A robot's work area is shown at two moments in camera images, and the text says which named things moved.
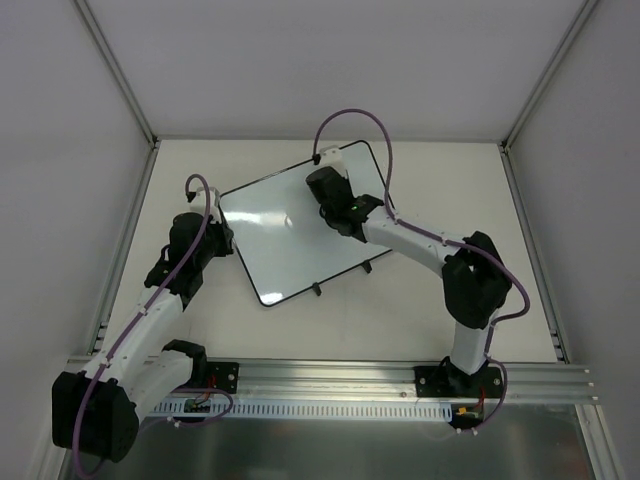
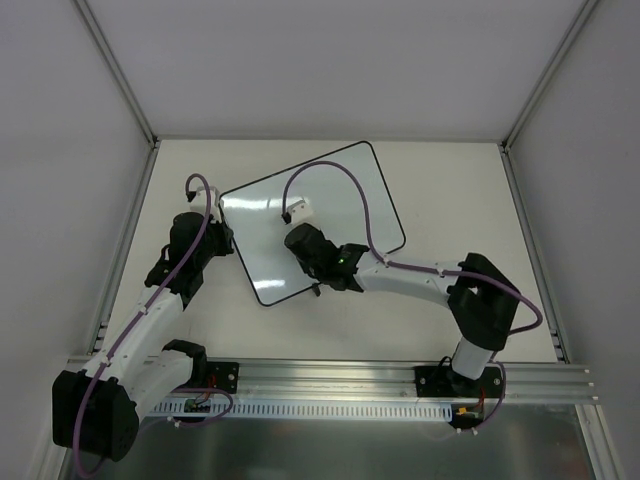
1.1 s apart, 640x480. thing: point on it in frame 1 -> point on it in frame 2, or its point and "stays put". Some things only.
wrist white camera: [332, 157] -> [300, 213]
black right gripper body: [331, 201] -> [298, 240]
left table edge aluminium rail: [124, 246] stays put
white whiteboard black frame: [284, 243] stays put
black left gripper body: [223, 237] stays put
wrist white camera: [198, 204] stays put
